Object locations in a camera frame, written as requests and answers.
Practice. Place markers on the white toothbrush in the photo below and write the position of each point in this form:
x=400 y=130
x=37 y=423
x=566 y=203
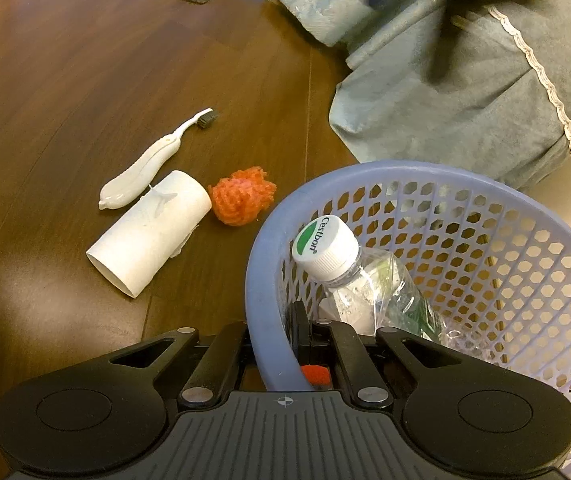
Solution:
x=135 y=175

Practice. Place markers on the orange knitted ball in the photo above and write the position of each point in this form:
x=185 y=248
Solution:
x=243 y=197

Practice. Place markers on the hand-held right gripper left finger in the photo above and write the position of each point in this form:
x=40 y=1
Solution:
x=225 y=355

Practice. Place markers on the clear bottle with green label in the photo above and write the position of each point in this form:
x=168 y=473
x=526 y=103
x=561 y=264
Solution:
x=325 y=247

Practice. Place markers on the white paper tube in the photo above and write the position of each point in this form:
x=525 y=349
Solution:
x=150 y=230

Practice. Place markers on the grey-blue lace-trimmed curtain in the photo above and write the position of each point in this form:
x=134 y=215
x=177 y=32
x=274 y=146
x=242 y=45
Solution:
x=440 y=120

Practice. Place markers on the blue plastic mesh basket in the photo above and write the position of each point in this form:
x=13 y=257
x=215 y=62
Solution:
x=260 y=270

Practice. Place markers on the light blue speckled curtain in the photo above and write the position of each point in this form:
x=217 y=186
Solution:
x=315 y=5

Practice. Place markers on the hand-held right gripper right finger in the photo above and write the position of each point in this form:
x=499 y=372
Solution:
x=299 y=335

